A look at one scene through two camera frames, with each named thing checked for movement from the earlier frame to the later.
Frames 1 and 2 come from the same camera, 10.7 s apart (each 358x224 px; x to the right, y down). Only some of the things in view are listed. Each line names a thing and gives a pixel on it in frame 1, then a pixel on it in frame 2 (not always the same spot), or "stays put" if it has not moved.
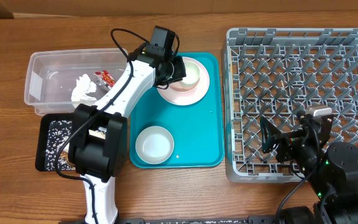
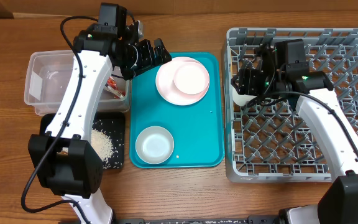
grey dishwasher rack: x=273 y=73 stays put
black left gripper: x=178 y=60 → x=160 y=49
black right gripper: x=282 y=135 → x=245 y=83
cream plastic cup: x=192 y=72 → x=241 y=99
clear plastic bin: x=56 y=81 stays put
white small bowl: x=155 y=145 stays put
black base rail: x=200 y=221 stays put
